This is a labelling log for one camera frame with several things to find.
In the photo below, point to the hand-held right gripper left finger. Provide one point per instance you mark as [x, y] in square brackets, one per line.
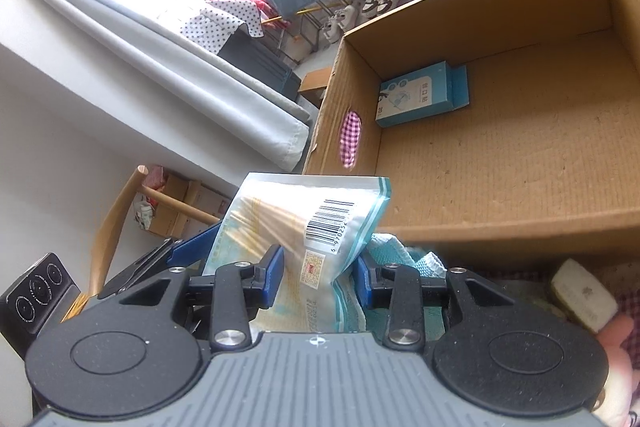
[272, 279]

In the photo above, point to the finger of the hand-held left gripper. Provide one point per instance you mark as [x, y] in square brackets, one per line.
[197, 247]

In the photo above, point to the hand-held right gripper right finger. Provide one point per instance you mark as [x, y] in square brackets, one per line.
[362, 282]

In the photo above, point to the teal towel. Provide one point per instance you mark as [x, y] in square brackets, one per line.
[400, 249]

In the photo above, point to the cotton swab packet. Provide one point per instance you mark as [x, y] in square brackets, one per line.
[280, 217]

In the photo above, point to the brown cardboard box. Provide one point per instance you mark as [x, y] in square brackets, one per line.
[500, 157]

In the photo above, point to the gold packaged sponge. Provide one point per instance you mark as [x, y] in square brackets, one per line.
[582, 297]

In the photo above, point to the pink plush toy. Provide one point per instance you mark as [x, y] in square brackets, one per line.
[622, 357]

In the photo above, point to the wooden chair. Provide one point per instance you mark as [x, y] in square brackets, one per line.
[115, 217]

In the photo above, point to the small light blue box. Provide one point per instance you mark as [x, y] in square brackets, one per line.
[415, 97]

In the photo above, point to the dark grey cabinet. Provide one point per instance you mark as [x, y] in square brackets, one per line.
[260, 62]

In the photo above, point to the grey white curtain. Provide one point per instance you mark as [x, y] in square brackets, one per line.
[150, 57]

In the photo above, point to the small cardboard carton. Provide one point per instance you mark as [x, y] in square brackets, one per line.
[315, 87]

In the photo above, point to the polka dot cloth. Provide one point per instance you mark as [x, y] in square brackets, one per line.
[220, 24]

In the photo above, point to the yellow stick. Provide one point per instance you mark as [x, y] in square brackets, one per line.
[290, 15]

